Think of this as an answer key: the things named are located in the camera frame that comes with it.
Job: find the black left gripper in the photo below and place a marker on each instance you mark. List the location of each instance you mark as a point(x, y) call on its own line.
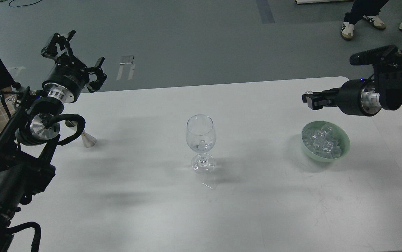
point(69, 75)

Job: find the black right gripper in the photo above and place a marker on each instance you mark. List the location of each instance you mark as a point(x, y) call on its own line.
point(355, 97)

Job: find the steel double jigger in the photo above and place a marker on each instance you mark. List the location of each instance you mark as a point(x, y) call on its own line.
point(87, 139)

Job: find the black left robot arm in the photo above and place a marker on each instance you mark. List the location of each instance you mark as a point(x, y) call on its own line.
point(36, 127)

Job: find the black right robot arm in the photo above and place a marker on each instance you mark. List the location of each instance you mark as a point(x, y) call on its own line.
point(387, 74)

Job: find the clear ice cubes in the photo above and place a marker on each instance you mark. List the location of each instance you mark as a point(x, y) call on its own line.
point(322, 141)

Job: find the clear wine glass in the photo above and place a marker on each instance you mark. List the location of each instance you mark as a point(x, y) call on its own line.
point(200, 135)

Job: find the light green bowl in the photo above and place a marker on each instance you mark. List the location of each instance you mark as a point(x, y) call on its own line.
point(344, 142)

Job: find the white black striped sneaker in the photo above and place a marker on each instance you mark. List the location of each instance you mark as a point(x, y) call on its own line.
point(347, 31)

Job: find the white sneaker with dark stripes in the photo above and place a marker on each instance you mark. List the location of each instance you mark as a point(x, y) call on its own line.
point(375, 22)

